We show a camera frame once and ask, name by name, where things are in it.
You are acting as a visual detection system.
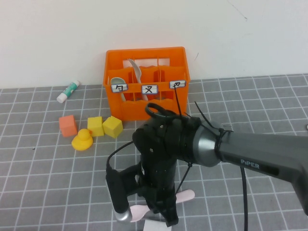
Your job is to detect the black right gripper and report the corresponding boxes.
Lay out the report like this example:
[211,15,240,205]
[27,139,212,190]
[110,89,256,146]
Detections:
[120,158,180,228]

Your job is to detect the pink plastic spoon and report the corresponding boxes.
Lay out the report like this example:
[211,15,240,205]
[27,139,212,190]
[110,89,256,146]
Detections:
[129,189,196,223]

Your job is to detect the mint green plastic spoon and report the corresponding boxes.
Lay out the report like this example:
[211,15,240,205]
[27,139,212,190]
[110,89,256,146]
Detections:
[110,77,128,102]

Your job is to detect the grey plastic fork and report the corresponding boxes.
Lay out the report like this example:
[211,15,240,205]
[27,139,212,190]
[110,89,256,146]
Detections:
[127,58,149,102]

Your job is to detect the orange plastic cutlery holder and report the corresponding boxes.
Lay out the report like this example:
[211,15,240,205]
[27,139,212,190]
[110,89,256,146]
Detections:
[102,46,191,121]

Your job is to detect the white paper sheet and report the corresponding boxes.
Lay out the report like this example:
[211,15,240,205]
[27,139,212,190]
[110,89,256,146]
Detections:
[143,219,169,231]

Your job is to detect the black zip tie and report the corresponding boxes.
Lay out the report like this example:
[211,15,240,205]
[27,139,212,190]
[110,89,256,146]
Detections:
[175,162,193,194]
[173,87,184,116]
[193,101,234,151]

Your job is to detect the yellow foam cube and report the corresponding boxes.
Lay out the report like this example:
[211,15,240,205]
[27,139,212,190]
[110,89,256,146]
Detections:
[102,115,124,139]
[87,116,105,137]

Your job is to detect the yellow rubber duck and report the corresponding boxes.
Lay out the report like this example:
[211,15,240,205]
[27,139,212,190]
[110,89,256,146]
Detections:
[71,128,94,152]

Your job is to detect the white label reading 叉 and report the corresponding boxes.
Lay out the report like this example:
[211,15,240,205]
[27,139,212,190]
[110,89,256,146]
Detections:
[141,84,158,95]

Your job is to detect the orange foam cube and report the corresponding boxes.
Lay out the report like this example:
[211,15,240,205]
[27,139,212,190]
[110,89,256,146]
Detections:
[59,114,78,138]

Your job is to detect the white label reading 刀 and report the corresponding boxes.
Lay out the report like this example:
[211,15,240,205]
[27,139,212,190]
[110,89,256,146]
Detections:
[168,80,187,90]

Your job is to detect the white label reading 勺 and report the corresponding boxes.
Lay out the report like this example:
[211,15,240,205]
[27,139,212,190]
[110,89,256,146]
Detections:
[110,83,128,93]

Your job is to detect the white green glue stick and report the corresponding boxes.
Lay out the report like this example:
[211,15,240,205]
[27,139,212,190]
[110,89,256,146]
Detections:
[56,80,80,103]

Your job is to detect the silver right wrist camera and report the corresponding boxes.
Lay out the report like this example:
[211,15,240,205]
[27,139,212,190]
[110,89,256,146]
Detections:
[105,167,133,222]

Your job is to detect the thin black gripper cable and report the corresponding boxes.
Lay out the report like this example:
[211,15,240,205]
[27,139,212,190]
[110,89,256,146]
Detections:
[144,103,175,121]

